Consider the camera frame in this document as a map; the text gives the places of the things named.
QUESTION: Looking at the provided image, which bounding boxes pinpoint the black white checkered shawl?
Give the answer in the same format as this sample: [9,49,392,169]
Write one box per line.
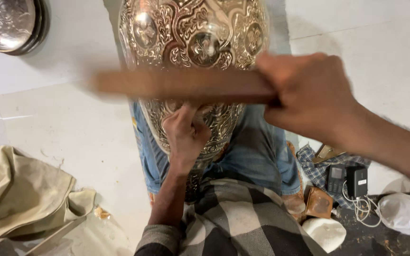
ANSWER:
[134,178,328,256]

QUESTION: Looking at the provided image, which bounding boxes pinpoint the brown leather wallet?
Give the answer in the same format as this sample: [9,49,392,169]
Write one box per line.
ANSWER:
[305,187,334,219]

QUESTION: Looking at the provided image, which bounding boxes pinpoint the black charger adapter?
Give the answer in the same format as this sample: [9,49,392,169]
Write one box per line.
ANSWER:
[346,166,368,198]

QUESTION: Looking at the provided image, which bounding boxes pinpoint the brown wooden mallet stick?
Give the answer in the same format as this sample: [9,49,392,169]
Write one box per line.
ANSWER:
[90,68,280,107]

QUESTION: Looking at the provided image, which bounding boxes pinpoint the brown cardboard piece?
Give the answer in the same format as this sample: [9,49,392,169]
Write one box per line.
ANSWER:
[312,144,347,164]

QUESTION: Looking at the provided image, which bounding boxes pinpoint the crumpled orange wrapper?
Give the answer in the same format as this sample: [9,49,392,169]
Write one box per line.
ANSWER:
[94,207,111,220]

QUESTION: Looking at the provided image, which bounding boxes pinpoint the white cable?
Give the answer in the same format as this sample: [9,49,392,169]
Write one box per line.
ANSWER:
[342,181,382,228]

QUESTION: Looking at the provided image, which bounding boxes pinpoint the engraved brass vase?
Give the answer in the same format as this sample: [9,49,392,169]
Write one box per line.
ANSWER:
[118,0,270,203]

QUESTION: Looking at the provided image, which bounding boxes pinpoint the blue plaid cloth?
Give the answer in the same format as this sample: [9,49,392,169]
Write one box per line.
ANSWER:
[296,144,372,210]

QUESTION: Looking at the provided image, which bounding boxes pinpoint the stack of engraved metal plates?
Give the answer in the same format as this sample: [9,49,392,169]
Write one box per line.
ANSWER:
[0,0,51,56]

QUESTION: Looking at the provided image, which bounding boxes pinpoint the beige cloth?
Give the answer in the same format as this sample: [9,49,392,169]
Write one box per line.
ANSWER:
[0,145,97,244]

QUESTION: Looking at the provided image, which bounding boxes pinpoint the person's blue jeans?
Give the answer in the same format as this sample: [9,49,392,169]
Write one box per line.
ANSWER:
[131,102,302,196]

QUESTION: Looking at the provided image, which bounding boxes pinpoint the white cap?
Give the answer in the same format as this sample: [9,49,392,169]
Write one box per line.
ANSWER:
[302,218,347,254]

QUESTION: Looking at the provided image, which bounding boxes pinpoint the black keypad phone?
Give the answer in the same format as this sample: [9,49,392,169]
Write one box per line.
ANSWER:
[327,164,346,194]

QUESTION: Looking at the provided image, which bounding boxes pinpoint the person's left hand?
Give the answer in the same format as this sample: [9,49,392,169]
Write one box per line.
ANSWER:
[162,103,212,167]

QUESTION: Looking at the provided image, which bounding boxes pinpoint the white plastic bag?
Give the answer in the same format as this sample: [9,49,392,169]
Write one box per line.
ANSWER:
[375,193,410,236]

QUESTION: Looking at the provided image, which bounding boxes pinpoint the person's right hand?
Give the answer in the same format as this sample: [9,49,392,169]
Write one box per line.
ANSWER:
[254,53,360,146]

